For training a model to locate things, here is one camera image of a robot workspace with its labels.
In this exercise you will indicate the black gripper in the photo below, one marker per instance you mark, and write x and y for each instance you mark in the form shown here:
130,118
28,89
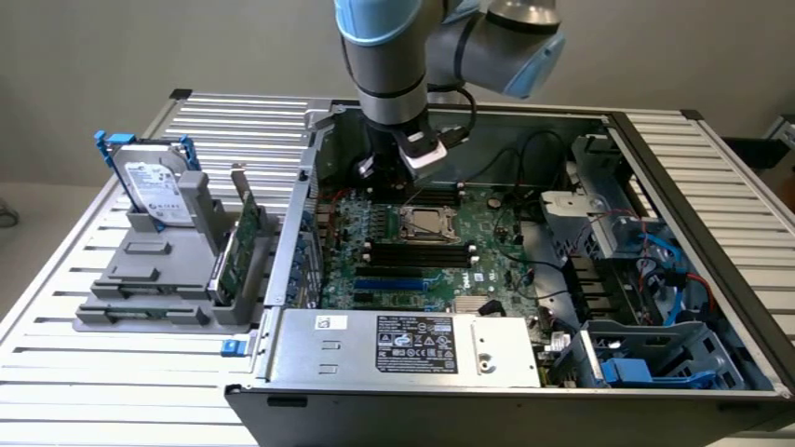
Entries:
384,167

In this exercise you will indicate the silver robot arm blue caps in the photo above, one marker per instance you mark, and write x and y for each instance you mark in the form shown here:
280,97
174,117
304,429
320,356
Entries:
391,56

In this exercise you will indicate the silver square CPU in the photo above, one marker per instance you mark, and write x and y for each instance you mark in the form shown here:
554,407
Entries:
430,221

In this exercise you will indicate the thin metal locking lever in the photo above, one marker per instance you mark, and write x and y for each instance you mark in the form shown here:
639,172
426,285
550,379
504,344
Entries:
412,198

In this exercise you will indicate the black RAM slot bank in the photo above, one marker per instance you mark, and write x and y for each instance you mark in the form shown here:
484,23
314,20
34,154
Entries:
422,253
438,194

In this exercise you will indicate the round coin battery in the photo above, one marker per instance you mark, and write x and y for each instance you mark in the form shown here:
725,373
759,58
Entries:
494,202

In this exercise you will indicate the black expansion slot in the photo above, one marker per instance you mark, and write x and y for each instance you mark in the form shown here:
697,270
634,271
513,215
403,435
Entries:
391,271

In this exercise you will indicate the blue expansion slot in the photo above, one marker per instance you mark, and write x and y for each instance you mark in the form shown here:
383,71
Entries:
388,283

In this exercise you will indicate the green motherboard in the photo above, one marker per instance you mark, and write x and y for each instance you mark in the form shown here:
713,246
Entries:
496,274

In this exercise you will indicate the green graphics card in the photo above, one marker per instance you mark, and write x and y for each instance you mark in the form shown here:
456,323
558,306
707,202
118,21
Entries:
239,251

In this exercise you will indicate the silver chipset heat sink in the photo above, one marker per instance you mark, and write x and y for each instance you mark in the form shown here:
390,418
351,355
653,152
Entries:
472,304

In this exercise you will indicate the grey metal disk bay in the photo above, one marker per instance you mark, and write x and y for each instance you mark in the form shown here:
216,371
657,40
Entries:
590,209

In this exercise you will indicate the silver hard disk drive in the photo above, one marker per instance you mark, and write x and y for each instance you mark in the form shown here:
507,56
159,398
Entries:
152,186

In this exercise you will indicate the silver power supply unit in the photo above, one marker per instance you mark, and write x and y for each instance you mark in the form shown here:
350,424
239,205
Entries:
398,347

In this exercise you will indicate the grey plastic parts rack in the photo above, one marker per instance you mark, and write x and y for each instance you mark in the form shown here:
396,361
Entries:
167,261

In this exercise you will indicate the small blue plastic clip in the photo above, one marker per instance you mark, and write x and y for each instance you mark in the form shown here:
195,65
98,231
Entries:
234,348

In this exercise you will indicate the green RAM stick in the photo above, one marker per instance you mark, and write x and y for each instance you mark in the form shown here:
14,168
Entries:
146,310

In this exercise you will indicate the open black PC case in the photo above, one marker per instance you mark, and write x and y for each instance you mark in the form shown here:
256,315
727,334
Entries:
472,414

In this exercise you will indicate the blue plastic drive caddy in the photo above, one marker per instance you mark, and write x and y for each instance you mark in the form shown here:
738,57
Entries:
625,371

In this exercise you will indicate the dark furniture in background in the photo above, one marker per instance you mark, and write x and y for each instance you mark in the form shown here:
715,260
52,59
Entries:
754,151

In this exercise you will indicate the grey metal drive cage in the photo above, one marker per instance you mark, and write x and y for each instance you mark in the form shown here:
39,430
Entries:
677,354

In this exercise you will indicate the white grey wrist camera box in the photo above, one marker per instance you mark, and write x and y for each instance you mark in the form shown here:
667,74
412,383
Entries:
426,156

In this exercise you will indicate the CPU socket with metal frame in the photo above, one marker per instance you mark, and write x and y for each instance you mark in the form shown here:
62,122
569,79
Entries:
428,223

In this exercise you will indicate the blue disk bracket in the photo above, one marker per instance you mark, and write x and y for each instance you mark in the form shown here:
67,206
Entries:
190,156

